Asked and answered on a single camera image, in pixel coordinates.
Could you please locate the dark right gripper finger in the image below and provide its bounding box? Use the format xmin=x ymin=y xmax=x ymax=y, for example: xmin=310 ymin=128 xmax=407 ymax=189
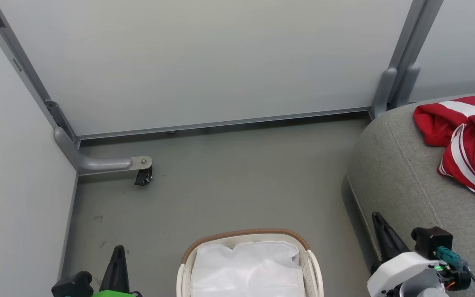
xmin=371 ymin=212 xmax=410 ymax=263

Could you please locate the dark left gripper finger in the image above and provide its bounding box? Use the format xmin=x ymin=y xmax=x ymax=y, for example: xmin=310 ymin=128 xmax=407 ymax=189
xmin=99 ymin=245 xmax=131 ymax=293

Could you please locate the green white left gripper body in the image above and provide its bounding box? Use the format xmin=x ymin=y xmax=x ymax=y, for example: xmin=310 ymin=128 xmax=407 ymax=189
xmin=91 ymin=290 xmax=143 ymax=297

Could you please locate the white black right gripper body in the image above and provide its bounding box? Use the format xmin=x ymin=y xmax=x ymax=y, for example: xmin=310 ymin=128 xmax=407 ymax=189
xmin=367 ymin=251 xmax=439 ymax=297

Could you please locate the red and white jersey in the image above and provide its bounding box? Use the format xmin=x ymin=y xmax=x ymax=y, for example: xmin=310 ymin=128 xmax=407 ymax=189
xmin=413 ymin=96 xmax=475 ymax=201

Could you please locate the white plastic laundry basket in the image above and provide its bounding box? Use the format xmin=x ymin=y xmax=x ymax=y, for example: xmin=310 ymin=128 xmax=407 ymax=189
xmin=176 ymin=229 xmax=325 ymax=297

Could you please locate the grey fabric sofa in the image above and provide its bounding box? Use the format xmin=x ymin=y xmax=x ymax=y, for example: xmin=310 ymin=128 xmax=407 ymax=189
xmin=347 ymin=91 xmax=475 ymax=297

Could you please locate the grey metal partition foot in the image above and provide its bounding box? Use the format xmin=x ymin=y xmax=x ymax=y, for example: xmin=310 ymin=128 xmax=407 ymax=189
xmin=54 ymin=126 xmax=153 ymax=176

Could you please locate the white cloth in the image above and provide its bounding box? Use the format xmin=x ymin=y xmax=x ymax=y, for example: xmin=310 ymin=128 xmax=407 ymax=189
xmin=190 ymin=241 xmax=306 ymax=297

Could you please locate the black cable with teal plug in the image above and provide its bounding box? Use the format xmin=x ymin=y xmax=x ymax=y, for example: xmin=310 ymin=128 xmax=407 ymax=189
xmin=435 ymin=246 xmax=475 ymax=297

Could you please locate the grey double partition post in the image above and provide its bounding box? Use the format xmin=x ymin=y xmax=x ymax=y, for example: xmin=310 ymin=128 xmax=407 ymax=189
xmin=369 ymin=0 xmax=445 ymax=120

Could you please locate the grey partition bottom rail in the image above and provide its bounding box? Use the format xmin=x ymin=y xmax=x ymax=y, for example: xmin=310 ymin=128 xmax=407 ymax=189
xmin=77 ymin=107 xmax=372 ymax=141

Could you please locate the grey partition corner post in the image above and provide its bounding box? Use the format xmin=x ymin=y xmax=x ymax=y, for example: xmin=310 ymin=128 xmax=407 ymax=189
xmin=0 ymin=0 xmax=82 ymax=146

